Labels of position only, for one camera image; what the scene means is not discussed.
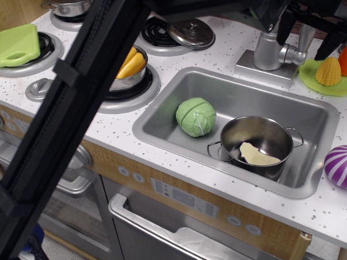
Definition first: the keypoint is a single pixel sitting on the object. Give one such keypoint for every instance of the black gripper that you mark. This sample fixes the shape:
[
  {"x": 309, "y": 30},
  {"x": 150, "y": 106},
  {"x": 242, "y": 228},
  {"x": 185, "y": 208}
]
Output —
[{"x": 328, "y": 16}]

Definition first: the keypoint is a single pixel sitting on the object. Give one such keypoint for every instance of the silver faucet lever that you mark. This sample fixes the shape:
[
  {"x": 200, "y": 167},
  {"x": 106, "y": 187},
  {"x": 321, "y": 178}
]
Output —
[{"x": 307, "y": 33}]

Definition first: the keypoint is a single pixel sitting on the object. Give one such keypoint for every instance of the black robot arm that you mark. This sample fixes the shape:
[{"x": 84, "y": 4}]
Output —
[{"x": 81, "y": 84}]

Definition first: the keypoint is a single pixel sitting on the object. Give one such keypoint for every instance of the yellow toy corn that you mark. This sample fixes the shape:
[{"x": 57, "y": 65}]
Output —
[{"x": 329, "y": 73}]

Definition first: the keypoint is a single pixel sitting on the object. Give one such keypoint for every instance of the silver toy faucet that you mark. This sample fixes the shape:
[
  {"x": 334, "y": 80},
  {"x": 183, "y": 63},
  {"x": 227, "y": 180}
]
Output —
[{"x": 271, "y": 63}]

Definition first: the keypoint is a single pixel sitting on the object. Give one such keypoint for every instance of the green plastic plate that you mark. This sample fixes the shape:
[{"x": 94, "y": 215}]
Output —
[{"x": 307, "y": 74}]

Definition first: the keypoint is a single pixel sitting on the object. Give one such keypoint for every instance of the steel pot in sink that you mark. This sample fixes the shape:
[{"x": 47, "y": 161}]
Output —
[{"x": 265, "y": 134}]

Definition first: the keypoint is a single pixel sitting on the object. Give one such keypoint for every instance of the steel pot lid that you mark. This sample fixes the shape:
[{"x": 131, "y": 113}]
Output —
[{"x": 192, "y": 33}]

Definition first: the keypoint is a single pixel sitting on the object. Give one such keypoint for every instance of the eggplant slice toy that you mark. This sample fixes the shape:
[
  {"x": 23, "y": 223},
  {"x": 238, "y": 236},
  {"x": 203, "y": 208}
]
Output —
[{"x": 249, "y": 154}]

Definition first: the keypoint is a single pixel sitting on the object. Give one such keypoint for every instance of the purple striped toy onion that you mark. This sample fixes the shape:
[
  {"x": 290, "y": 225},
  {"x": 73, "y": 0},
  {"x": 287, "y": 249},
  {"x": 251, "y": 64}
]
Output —
[{"x": 336, "y": 166}]

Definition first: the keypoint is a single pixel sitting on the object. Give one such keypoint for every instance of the green toy cabbage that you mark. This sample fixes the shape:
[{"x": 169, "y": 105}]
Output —
[{"x": 196, "y": 117}]

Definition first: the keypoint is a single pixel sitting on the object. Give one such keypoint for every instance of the back right stove burner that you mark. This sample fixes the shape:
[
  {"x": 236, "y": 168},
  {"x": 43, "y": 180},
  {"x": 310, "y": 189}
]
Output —
[{"x": 155, "y": 40}]

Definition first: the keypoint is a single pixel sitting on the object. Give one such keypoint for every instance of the silver sink basin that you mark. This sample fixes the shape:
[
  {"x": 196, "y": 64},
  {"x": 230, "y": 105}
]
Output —
[{"x": 231, "y": 98}]

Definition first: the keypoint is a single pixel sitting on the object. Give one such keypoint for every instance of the yellow toy banana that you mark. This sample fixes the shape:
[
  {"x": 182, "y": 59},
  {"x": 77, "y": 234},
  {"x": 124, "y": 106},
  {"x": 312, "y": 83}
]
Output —
[{"x": 133, "y": 63}]

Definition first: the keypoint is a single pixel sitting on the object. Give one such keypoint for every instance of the steel pot on burner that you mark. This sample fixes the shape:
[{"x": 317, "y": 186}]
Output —
[{"x": 127, "y": 83}]

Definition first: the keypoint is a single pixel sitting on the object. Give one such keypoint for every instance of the front right stove burner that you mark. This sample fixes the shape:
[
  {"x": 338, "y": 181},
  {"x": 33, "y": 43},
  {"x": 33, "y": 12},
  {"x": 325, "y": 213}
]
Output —
[{"x": 123, "y": 101}]

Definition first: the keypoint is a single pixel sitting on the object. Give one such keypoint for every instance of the back left stove burner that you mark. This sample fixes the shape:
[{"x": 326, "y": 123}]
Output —
[{"x": 70, "y": 24}]

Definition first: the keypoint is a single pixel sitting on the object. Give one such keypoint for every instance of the steel pot at back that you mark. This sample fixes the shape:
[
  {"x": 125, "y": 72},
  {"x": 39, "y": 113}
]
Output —
[{"x": 67, "y": 8}]

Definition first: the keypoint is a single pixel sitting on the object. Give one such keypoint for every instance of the silver dishwasher door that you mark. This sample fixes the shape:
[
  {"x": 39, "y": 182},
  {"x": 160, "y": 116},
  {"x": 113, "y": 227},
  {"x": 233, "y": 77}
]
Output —
[{"x": 150, "y": 230}]

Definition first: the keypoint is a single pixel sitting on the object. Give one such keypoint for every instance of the grey oven control knob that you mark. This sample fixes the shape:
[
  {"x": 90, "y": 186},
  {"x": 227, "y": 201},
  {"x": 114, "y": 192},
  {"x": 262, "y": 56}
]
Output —
[{"x": 80, "y": 159}]

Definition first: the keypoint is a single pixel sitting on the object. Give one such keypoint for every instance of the silver stove knob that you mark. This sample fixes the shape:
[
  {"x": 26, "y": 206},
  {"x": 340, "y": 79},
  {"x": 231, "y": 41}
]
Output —
[{"x": 37, "y": 90}]

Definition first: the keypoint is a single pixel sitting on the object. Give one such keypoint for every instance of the silver oven door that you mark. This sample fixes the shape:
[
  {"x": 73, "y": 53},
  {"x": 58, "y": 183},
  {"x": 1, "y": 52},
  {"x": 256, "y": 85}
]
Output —
[{"x": 77, "y": 216}]

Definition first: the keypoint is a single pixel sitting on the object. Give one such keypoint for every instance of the green toy cutting board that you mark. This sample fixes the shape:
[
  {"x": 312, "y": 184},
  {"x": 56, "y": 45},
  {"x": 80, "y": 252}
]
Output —
[{"x": 19, "y": 45}]

